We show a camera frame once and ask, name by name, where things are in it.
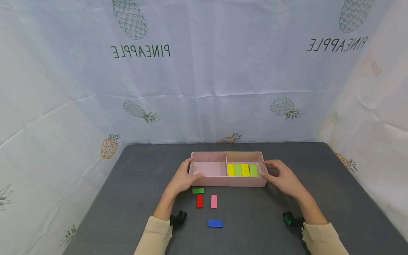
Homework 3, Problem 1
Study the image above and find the person's left hand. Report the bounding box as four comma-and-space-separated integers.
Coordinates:
168, 158, 205, 199

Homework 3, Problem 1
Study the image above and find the person's right hand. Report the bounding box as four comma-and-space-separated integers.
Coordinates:
261, 159, 307, 200

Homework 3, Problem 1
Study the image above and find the pink divided plastic box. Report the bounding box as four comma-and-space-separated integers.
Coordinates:
188, 151, 268, 188

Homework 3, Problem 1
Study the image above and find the person's left forearm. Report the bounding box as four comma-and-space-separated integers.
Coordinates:
134, 193, 180, 255

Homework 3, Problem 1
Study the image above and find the person's right forearm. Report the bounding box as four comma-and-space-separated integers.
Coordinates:
296, 193, 350, 255

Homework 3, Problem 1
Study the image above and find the black wrist band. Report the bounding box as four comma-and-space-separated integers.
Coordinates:
282, 211, 306, 229
169, 210, 188, 229

